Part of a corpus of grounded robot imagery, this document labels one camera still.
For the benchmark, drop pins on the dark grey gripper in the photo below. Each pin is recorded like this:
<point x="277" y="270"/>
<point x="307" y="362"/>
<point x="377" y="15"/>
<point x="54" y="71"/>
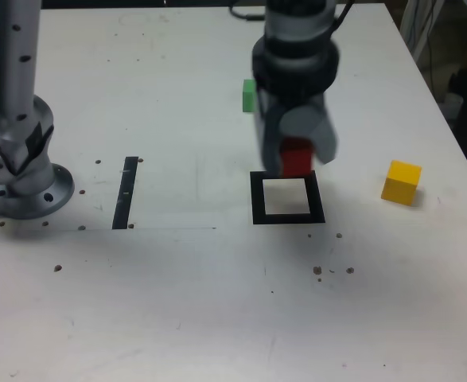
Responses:
<point x="293" y="99"/>

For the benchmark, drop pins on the red cube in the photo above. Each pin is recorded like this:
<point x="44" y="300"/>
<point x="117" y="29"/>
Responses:
<point x="296" y="159"/>

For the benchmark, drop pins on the green cube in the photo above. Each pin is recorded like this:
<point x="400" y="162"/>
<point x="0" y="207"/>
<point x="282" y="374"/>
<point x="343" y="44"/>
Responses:
<point x="249" y="95"/>

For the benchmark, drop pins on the yellow cube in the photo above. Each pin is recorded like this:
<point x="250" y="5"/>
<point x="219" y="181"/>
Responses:
<point x="401" y="184"/>

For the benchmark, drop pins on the black tape square outline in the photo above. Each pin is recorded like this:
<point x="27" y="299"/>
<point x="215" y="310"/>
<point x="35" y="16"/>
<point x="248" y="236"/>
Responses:
<point x="257" y="199"/>

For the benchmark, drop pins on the black tape strip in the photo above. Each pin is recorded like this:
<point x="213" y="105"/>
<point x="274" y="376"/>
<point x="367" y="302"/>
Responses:
<point x="125" y="191"/>

